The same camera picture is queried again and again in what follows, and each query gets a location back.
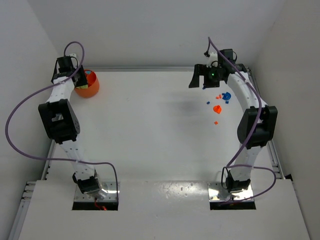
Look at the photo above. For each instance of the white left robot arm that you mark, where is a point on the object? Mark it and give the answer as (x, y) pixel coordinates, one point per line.
(62, 125)

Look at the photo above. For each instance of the blue arch lego piece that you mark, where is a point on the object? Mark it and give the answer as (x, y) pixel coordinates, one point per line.
(226, 96)

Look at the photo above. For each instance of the aluminium table edge rail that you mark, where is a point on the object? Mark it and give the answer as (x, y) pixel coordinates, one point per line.
(268, 118)

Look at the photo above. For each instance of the light green 2x2 lego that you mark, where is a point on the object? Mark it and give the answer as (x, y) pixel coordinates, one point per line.
(83, 86)

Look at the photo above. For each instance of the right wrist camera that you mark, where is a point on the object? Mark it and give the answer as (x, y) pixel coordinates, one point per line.
(212, 59)

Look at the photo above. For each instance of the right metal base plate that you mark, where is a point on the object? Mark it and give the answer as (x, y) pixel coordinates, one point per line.
(217, 194)

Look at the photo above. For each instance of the orange divided round container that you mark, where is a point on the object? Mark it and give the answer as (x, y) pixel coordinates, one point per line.
(93, 86)

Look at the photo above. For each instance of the orange round lego piece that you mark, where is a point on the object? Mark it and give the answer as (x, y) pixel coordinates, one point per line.
(217, 109)

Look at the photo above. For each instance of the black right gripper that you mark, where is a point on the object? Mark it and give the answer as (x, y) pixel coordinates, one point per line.
(204, 75)

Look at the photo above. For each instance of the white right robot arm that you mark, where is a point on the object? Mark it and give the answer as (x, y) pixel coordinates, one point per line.
(257, 125)

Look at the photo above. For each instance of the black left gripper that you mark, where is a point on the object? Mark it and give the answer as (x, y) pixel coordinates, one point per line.
(81, 78)

